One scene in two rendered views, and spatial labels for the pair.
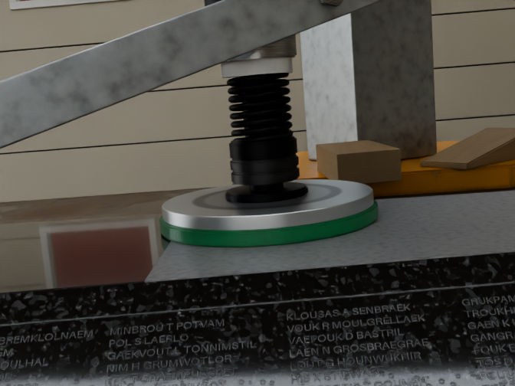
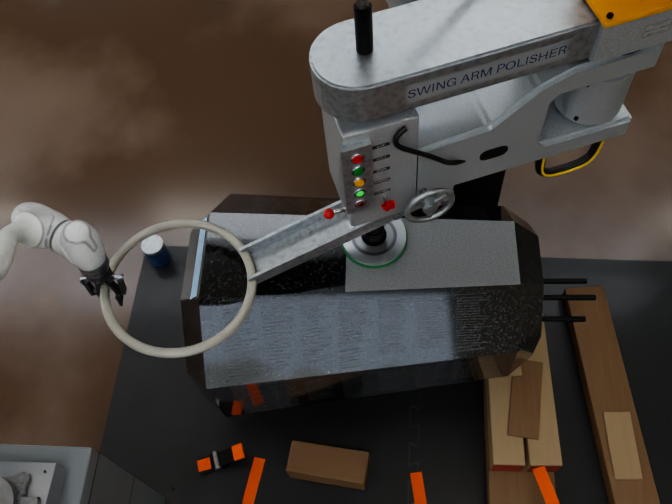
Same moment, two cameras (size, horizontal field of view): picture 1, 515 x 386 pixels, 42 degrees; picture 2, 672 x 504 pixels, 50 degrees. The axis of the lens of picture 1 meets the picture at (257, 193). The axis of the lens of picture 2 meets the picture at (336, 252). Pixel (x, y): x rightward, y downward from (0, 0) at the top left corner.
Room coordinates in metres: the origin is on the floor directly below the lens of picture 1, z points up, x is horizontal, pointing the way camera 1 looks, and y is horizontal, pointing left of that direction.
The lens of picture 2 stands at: (-0.53, -0.03, 2.90)
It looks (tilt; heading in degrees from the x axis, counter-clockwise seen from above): 61 degrees down; 7
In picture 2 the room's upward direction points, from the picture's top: 8 degrees counter-clockwise
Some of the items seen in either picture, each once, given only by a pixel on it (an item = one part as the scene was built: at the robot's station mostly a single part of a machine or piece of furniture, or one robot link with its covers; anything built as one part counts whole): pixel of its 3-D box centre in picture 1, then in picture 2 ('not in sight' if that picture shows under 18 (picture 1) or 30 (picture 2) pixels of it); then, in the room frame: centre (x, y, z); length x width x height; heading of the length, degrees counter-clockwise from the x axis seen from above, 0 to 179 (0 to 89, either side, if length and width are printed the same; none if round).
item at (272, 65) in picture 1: (256, 57); not in sight; (0.68, -0.01, 0.97); 0.07 x 0.07 x 0.04
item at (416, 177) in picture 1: (371, 165); not in sight; (1.38, -0.24, 0.76); 0.49 x 0.49 x 0.05; 86
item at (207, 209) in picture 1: (267, 201); (374, 236); (0.68, -0.01, 0.82); 0.21 x 0.21 x 0.01
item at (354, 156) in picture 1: (355, 161); not in sight; (1.13, -0.17, 0.81); 0.20 x 0.10 x 0.05; 4
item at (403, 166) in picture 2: not in sight; (397, 141); (0.70, -0.09, 1.30); 0.36 x 0.22 x 0.45; 107
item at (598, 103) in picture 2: not in sight; (594, 78); (0.87, -0.64, 1.32); 0.19 x 0.19 x 0.20
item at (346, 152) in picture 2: not in sight; (357, 177); (0.55, 0.02, 1.35); 0.08 x 0.03 x 0.28; 107
